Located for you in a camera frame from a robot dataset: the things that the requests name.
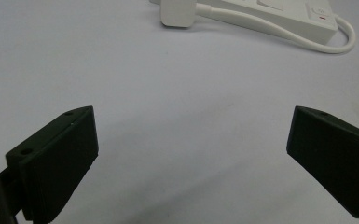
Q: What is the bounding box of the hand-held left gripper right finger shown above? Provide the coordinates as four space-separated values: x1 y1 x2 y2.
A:
285 105 359 222

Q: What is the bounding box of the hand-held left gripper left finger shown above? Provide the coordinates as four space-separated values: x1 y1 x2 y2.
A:
5 105 100 224

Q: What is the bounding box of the white power cable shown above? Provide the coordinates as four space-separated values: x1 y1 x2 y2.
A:
195 3 357 55

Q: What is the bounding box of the white power plug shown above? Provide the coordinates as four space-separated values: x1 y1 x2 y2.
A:
159 0 198 28

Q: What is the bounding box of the white power strip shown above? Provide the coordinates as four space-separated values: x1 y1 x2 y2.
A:
149 0 339 45

